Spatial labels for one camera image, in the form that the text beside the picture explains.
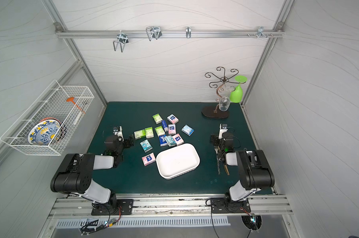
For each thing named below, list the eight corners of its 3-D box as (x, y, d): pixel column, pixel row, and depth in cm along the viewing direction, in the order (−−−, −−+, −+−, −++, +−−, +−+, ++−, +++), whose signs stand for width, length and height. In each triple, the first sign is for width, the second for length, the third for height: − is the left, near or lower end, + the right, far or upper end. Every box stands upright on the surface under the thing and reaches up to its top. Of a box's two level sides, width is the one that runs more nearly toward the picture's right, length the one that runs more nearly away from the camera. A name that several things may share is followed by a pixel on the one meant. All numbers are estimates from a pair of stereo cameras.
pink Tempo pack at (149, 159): (144, 166, 89) (143, 164, 87) (142, 159, 92) (141, 157, 90) (156, 161, 92) (156, 159, 89) (154, 154, 95) (153, 152, 92)
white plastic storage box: (162, 184, 83) (160, 181, 78) (155, 158, 92) (153, 154, 88) (202, 168, 88) (203, 164, 84) (191, 146, 98) (192, 141, 94)
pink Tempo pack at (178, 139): (177, 146, 97) (177, 144, 96) (172, 137, 102) (172, 136, 100) (183, 143, 99) (184, 141, 97) (178, 135, 103) (178, 133, 101)
